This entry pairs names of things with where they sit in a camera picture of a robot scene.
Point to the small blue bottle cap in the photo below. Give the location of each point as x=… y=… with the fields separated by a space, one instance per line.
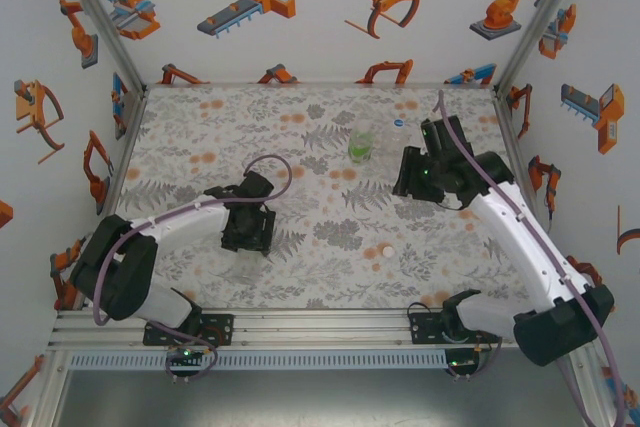
x=398 y=123

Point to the clear bottle green label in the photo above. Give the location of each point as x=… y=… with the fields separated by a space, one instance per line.
x=360 y=147

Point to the white plastic bottle cap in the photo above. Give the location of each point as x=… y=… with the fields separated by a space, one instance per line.
x=387 y=250

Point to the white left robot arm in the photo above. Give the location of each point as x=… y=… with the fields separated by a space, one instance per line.
x=180 y=219

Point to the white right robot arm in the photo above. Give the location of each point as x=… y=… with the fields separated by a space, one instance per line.
x=520 y=257

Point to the aluminium side bar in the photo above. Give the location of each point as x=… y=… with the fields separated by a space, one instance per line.
x=515 y=147
x=124 y=157

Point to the grey floral tablecloth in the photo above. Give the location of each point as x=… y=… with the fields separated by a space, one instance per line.
x=175 y=107

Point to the brushed grey metal panel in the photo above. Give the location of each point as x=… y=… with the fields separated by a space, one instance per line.
x=320 y=402

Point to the aluminium frame rail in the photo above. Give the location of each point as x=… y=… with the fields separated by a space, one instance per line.
x=320 y=329

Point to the thin aluminium frame bar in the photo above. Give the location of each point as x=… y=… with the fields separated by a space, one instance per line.
x=320 y=84

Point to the aluminium corner post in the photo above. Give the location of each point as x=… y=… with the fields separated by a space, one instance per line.
x=104 y=22
x=539 y=22

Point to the aluminium frame leg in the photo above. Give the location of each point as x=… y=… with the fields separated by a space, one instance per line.
x=47 y=397
x=595 y=407

